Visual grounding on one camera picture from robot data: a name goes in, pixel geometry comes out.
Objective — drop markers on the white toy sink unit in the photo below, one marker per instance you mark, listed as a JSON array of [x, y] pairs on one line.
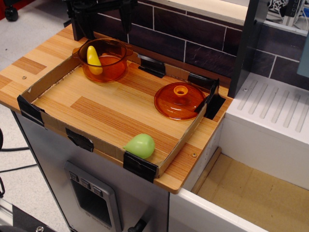
[[254, 174]]

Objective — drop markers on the yellow plastic banana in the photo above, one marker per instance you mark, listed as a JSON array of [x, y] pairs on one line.
[[93, 61]]

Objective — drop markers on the dark grey vertical post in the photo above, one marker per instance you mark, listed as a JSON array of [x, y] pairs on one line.
[[256, 15]]

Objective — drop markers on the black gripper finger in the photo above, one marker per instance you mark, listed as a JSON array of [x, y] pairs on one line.
[[81, 26], [125, 14]]

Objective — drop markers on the orange transparent pot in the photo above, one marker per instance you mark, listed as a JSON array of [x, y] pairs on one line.
[[112, 54]]

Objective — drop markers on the grey toy dishwasher cabinet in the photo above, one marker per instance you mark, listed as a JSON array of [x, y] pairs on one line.
[[94, 194]]

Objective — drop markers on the orange transparent pot lid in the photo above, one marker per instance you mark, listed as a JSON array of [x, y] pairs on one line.
[[178, 101]]

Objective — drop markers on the black caster wheel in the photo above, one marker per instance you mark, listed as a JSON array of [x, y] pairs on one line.
[[11, 14]]

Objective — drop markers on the green plastic pear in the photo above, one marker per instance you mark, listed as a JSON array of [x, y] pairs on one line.
[[142, 146]]

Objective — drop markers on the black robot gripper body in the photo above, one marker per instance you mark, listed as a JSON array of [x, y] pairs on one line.
[[87, 7]]

